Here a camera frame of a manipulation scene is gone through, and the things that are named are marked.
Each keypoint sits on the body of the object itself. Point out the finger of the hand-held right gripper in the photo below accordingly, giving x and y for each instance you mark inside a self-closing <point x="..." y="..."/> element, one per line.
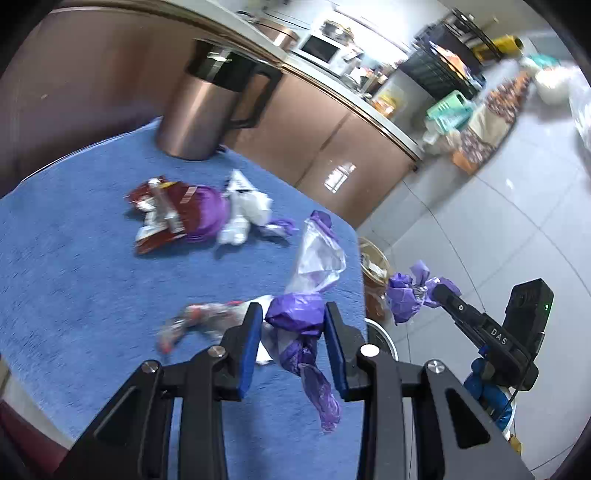
<point x="455" y="304"/>

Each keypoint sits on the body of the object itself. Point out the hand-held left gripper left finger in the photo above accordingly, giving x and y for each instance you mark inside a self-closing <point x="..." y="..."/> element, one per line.
<point x="249" y="355"/>

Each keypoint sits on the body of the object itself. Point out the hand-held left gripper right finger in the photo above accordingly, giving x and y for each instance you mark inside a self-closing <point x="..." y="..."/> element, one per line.
<point x="333" y="350"/>

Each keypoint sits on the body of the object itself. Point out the purple wrapper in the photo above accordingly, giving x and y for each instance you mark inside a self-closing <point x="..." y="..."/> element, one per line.
<point x="404" y="295"/>

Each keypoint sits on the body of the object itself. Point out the purple plastic bag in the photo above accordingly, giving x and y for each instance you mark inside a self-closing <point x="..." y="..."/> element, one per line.
<point x="295" y="314"/>

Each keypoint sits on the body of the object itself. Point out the white waste bin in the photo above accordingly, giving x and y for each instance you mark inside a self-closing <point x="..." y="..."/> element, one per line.
<point x="385" y="337"/>

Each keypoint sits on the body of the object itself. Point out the purple plastic cup lid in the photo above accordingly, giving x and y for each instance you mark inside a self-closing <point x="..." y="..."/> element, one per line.
<point x="207" y="212"/>

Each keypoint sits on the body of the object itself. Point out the person's right hand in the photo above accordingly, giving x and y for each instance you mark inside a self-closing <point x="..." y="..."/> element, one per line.
<point x="489" y="397"/>

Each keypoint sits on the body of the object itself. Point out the crumpled clear wrapper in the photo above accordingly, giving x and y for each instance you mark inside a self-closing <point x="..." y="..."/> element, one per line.
<point x="203" y="316"/>

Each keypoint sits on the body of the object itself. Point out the beige waste bin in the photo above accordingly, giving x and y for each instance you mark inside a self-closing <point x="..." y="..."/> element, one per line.
<point x="374" y="295"/>

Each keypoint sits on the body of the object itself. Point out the clear purple-edged plastic bag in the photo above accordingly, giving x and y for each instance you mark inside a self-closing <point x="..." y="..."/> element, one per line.
<point x="314" y="258"/>

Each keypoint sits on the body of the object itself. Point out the small purple wrapper scrap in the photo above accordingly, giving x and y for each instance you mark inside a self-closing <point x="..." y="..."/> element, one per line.
<point x="281" y="226"/>

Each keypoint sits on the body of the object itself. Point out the white plastic wrapper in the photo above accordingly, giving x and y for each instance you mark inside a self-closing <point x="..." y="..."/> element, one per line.
<point x="244" y="207"/>

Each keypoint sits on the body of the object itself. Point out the brown patterned mat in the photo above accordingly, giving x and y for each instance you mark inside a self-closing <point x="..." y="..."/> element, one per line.
<point x="489" y="120"/>

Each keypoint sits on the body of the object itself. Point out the green plastic basket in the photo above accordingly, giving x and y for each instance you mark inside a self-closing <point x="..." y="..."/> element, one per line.
<point x="450" y="113"/>

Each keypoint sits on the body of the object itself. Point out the red snack wrapper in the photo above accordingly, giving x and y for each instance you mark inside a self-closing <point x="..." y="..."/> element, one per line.
<point x="141" y="196"/>

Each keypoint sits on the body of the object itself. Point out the blue fleece cloth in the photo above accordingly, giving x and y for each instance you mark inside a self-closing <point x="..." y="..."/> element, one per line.
<point x="69" y="277"/>

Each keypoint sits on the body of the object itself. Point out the yellow food packet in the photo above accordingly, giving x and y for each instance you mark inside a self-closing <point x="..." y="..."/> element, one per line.
<point x="385" y="100"/>

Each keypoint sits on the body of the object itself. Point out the brown kitchen cabinet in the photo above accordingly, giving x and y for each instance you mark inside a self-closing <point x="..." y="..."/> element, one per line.
<point x="295" y="138"/>

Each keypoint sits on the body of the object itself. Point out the white plastic sack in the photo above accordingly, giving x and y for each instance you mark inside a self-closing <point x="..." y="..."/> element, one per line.
<point x="554" y="85"/>

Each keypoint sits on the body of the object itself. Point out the black plastic crate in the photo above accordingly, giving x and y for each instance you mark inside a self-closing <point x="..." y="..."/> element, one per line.
<point x="429" y="69"/>

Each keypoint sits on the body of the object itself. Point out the metallic thermos jug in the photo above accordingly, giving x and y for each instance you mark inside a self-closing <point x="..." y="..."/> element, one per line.
<point x="198" y="110"/>

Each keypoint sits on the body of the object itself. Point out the yellow container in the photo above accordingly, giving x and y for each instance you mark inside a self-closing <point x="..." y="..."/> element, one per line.
<point x="503" y="46"/>

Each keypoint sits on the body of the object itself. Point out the white microwave oven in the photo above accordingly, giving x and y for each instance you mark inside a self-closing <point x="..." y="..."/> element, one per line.
<point x="318" y="48"/>

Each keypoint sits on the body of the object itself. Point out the steel pot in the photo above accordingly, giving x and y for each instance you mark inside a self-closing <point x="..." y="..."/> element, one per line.
<point x="337" y="30"/>

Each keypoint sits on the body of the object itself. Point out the copper cooking pot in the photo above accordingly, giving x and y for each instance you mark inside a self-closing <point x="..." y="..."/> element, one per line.
<point x="277" y="34"/>

